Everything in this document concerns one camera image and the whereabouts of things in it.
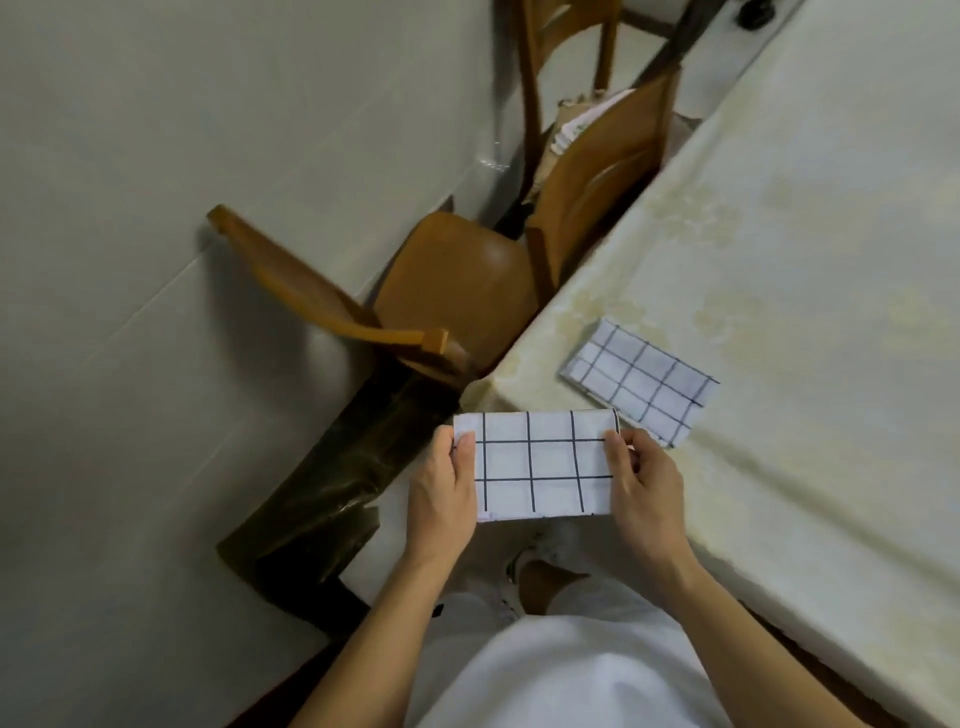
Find person's left hand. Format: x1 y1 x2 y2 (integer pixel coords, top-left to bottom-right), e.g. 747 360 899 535
404 427 481 561

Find person's right hand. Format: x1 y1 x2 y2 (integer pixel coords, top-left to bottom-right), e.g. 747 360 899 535
602 426 689 573

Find white grid-pattern cloth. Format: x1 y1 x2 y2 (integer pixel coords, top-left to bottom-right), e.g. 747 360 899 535
558 315 721 449
453 408 622 524

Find person's left forearm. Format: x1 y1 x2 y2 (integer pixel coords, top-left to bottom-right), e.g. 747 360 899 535
288 543 472 728

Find person's right forearm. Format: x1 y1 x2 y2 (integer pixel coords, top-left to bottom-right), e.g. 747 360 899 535
636 546 880 728

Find folded white grid-pattern cloth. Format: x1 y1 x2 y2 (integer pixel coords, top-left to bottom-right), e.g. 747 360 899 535
558 315 721 449

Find dark brown plastic sheet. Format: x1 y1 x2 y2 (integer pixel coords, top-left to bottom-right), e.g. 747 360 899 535
216 358 468 640

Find person's white shorts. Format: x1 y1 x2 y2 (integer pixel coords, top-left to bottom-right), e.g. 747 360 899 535
429 570 680 639

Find person's leg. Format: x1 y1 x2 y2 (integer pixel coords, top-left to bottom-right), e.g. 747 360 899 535
517 558 592 621

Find wooden chair with round seat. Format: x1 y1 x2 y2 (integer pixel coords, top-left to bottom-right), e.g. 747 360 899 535
206 204 543 393

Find person's white shirt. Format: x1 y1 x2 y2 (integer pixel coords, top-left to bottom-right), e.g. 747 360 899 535
403 613 715 728

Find cream floral tablecloth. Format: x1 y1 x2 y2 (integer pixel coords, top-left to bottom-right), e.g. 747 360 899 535
341 0 960 728

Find wooden chair with wide backrest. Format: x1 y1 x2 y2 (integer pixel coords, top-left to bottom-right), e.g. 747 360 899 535
523 63 685 303

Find pile of folded fabrics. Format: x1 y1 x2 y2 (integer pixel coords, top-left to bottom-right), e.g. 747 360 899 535
541 87 639 160

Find dark slanted bar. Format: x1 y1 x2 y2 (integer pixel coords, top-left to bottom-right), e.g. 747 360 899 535
633 0 723 85

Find black object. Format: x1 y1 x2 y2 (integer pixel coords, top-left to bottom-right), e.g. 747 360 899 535
736 0 785 31

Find wooden chair with slim frame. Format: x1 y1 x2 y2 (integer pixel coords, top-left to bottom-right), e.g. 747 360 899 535
516 0 625 177

